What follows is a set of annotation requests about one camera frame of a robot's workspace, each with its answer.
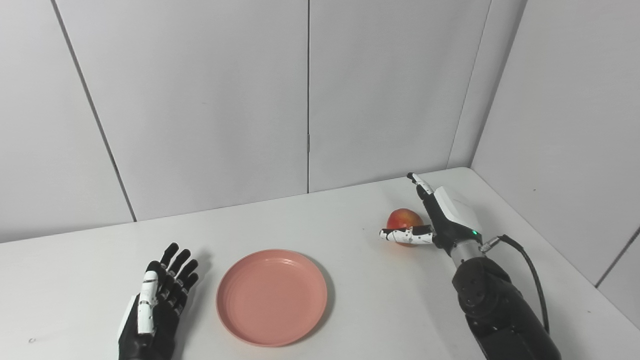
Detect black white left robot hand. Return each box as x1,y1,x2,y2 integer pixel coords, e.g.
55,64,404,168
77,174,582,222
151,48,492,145
117,242,200,360

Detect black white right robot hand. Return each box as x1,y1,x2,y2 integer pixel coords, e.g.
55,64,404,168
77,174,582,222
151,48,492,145
379,172,485,251

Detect red yellow pomegranate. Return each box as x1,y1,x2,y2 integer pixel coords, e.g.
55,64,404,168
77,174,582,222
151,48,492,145
386,208,425,247

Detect pink round plate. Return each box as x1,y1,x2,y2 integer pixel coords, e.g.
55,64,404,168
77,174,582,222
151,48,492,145
216,249,329,348

